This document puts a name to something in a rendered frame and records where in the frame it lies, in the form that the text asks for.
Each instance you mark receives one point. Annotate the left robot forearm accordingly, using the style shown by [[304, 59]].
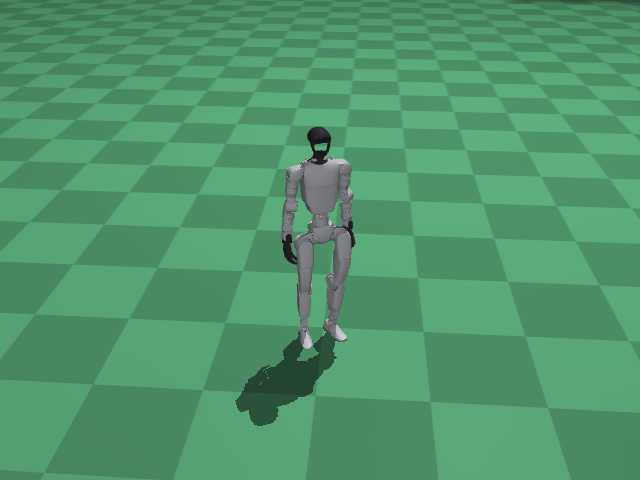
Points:
[[346, 212]]

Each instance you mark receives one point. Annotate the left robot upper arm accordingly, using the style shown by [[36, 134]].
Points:
[[345, 194]]

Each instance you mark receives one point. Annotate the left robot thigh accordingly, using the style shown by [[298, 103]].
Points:
[[341, 257]]

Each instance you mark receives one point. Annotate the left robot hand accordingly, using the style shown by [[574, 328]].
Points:
[[350, 226]]

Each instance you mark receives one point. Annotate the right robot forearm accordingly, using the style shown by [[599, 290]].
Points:
[[287, 223]]

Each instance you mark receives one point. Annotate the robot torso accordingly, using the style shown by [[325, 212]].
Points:
[[319, 191]]

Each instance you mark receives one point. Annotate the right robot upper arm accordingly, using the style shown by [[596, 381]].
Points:
[[293, 175]]

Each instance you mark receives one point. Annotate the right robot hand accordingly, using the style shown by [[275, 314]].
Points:
[[287, 249]]

